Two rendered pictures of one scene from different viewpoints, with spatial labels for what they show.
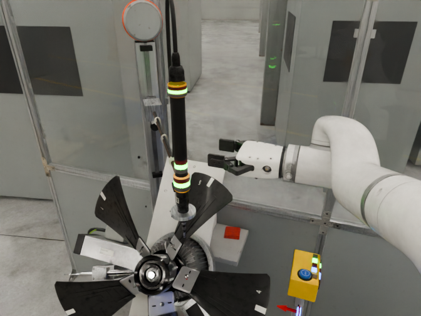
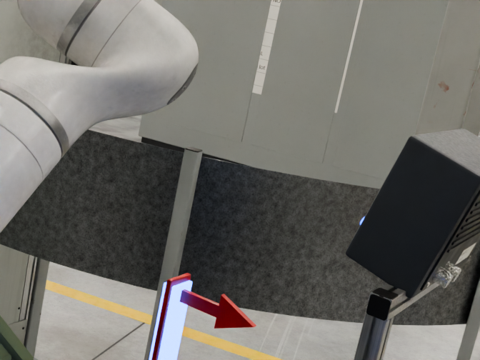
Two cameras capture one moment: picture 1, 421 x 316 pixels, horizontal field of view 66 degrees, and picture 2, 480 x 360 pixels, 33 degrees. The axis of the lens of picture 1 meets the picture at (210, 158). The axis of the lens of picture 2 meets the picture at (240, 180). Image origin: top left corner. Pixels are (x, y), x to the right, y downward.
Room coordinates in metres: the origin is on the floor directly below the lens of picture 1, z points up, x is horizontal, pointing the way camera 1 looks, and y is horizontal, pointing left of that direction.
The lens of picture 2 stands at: (1.12, -0.14, 1.38)
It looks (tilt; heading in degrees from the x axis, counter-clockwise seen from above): 12 degrees down; 189
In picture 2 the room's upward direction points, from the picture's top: 12 degrees clockwise
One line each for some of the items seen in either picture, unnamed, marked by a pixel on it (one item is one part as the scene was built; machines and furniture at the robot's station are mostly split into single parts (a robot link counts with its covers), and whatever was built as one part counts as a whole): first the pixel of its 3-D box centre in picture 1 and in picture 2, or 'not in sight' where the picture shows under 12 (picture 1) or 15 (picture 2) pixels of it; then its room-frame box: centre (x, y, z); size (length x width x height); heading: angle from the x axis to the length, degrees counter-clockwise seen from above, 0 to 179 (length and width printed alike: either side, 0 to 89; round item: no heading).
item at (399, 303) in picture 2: not in sight; (408, 288); (0.01, -0.06, 1.04); 0.24 x 0.03 x 0.03; 161
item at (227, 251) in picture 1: (209, 239); not in sight; (1.28, 0.01, 0.85); 0.36 x 0.24 x 0.03; 71
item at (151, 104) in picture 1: (152, 109); not in sight; (1.33, 0.25, 1.54); 0.10 x 0.07 x 0.09; 16
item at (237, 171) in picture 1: (244, 165); not in sight; (0.63, -0.07, 1.65); 0.08 x 0.06 x 0.01; 153
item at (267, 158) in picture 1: (262, 158); not in sight; (0.66, -0.12, 1.65); 0.11 x 0.10 x 0.07; 71
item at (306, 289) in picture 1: (304, 275); not in sight; (0.88, -0.36, 1.02); 0.16 x 0.10 x 0.11; 161
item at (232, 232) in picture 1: (232, 232); not in sight; (1.31, -0.11, 0.87); 0.08 x 0.08 x 0.02; 80
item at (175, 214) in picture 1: (181, 197); not in sight; (0.73, 0.08, 1.49); 0.09 x 0.07 x 0.10; 16
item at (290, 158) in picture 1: (290, 163); not in sight; (0.64, -0.18, 1.65); 0.09 x 0.03 x 0.08; 161
